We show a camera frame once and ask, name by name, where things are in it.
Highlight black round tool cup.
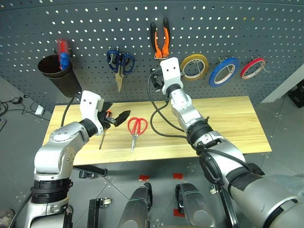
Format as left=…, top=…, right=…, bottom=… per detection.
left=37, top=54, right=83, bottom=98

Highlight blue tape roll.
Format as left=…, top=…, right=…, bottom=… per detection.
left=208, top=57, right=240, bottom=88

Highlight red tape roll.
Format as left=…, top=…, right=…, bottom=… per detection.
left=239, top=57, right=266, bottom=80

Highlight blue handled tool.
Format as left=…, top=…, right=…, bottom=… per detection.
left=59, top=52, right=70, bottom=71

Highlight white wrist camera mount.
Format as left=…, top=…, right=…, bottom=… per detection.
left=79, top=90, right=105, bottom=136
left=160, top=57, right=184, bottom=95

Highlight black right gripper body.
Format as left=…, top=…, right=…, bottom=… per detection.
left=152, top=72, right=165, bottom=94

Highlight black metal frame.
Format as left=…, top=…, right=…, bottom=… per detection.
left=87, top=198, right=106, bottom=228

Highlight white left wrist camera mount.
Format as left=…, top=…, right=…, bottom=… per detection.
left=79, top=90, right=105, bottom=136

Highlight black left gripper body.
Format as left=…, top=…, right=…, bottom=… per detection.
left=97, top=110, right=118, bottom=131

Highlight red handled tool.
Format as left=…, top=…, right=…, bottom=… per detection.
left=56, top=38, right=70, bottom=57

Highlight black box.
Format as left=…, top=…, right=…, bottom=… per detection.
left=287, top=80, right=304, bottom=109

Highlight yellow tape roll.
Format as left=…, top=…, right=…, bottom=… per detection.
left=180, top=54, right=210, bottom=82

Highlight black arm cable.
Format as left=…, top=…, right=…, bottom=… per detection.
left=60, top=93, right=82, bottom=128
left=147, top=68, right=191, bottom=141

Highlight dark grey pegboard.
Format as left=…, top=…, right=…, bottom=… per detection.
left=0, top=0, right=304, bottom=113

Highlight black floor cable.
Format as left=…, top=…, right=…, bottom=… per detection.
left=0, top=95, right=38, bottom=117

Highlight orange black pliers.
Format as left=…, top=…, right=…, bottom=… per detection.
left=149, top=17, right=171, bottom=59

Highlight grey rounded robot leg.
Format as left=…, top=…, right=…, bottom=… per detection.
left=117, top=182, right=153, bottom=228
left=175, top=181, right=216, bottom=228

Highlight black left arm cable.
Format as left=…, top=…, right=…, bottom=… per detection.
left=60, top=93, right=82, bottom=128

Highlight blue handled scissors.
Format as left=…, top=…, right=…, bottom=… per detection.
left=106, top=48, right=136, bottom=93

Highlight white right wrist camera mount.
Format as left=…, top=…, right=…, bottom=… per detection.
left=160, top=57, right=184, bottom=95

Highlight black table clamp bracket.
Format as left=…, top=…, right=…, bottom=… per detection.
left=72, top=165, right=108, bottom=179

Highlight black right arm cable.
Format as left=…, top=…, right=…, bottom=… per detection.
left=147, top=68, right=191, bottom=141

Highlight red handled scissors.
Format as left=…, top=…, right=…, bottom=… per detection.
left=127, top=117, right=148, bottom=154

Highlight orange handled screwdriver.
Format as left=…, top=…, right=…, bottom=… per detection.
left=99, top=110, right=114, bottom=151

